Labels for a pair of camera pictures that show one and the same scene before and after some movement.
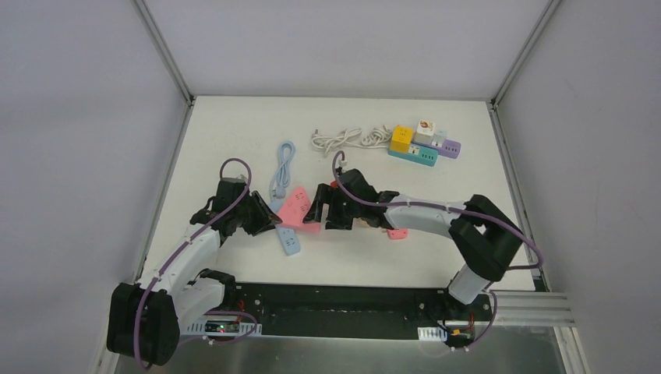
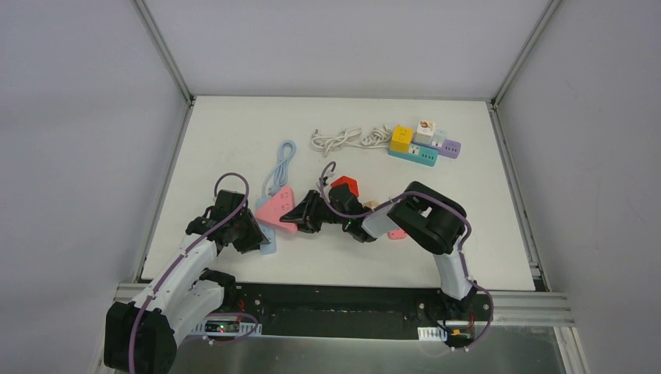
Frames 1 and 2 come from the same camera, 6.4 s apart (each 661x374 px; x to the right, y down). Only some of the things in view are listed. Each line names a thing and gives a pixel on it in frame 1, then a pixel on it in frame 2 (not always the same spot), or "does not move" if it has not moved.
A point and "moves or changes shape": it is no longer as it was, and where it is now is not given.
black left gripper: (251, 213) → (247, 231)
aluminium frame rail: (164, 48) does not move
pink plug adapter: (397, 234) does not move
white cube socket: (425, 132) does not move
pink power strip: (295, 209) moves or changes shape
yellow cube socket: (401, 139) does not move
